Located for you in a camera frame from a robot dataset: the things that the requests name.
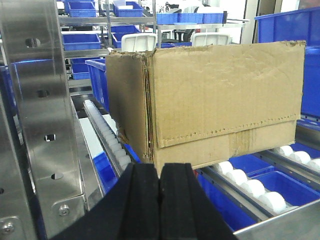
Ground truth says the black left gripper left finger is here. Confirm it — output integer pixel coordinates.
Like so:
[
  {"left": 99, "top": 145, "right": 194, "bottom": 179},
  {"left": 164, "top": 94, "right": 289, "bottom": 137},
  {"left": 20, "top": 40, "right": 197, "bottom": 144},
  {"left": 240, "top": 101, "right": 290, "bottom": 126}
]
[{"left": 54, "top": 163, "right": 160, "bottom": 240}]

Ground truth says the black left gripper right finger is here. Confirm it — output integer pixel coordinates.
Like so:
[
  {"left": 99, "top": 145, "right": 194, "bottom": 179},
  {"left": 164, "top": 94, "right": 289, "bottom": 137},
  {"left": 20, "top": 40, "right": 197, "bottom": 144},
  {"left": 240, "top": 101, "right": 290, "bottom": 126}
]
[{"left": 160, "top": 163, "right": 237, "bottom": 240}]

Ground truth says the plain brown cardboard box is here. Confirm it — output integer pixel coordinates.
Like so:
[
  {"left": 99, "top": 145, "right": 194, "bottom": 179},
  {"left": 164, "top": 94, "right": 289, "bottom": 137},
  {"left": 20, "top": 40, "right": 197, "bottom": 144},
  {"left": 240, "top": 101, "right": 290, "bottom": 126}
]
[{"left": 105, "top": 40, "right": 306, "bottom": 173}]

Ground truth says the blue bin on rear shelf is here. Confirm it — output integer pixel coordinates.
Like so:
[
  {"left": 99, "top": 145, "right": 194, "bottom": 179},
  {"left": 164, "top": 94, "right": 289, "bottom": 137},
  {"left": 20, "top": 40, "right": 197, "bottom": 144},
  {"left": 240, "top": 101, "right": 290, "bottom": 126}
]
[{"left": 62, "top": 33, "right": 101, "bottom": 51}]

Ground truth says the left white roller track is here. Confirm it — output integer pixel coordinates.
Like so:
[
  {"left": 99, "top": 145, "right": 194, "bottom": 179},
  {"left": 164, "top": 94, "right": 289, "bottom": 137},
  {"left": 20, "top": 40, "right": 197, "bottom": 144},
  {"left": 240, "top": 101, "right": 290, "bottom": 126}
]
[{"left": 83, "top": 100, "right": 132, "bottom": 177}]

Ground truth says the white roller track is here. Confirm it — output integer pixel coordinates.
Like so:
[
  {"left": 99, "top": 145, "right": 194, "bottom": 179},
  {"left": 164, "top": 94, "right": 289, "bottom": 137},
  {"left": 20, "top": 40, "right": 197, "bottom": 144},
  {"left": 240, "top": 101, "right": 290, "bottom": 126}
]
[
  {"left": 83, "top": 100, "right": 132, "bottom": 177},
  {"left": 256, "top": 146, "right": 320, "bottom": 188},
  {"left": 197, "top": 161, "right": 297, "bottom": 222}
]

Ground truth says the middle white roller track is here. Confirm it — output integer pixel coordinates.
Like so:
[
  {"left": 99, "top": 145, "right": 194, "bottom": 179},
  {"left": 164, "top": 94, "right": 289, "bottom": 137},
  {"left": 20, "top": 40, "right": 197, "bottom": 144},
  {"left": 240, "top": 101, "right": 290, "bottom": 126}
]
[{"left": 197, "top": 161, "right": 297, "bottom": 222}]

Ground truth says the blue bin below rollers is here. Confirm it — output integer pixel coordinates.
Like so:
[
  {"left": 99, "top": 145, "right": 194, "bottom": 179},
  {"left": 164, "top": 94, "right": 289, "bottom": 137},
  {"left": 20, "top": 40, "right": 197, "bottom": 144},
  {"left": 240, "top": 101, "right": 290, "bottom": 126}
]
[{"left": 196, "top": 150, "right": 320, "bottom": 232}]

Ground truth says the right white roller track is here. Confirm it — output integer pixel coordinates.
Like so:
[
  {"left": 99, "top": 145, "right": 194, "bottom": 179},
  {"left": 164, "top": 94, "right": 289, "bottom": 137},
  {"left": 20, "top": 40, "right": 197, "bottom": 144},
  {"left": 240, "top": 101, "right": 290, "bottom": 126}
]
[{"left": 256, "top": 146, "right": 320, "bottom": 188}]

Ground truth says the blue bin behind box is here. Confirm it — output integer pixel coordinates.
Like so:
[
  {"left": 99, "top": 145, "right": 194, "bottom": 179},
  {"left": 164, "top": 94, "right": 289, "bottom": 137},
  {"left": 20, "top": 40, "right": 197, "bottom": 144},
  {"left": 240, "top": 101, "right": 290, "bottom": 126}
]
[{"left": 85, "top": 58, "right": 110, "bottom": 112}]

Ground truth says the blue bin on right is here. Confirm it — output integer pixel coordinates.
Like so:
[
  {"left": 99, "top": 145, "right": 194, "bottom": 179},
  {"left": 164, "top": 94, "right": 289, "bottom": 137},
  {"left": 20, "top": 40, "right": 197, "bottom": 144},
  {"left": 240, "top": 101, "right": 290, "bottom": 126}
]
[{"left": 254, "top": 6, "right": 320, "bottom": 118}]

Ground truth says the steel shelf upright post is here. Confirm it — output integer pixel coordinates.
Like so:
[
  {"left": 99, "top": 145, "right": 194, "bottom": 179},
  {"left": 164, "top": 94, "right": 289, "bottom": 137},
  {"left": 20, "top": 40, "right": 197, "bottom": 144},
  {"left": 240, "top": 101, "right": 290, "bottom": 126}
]
[{"left": 0, "top": 0, "right": 84, "bottom": 238}]

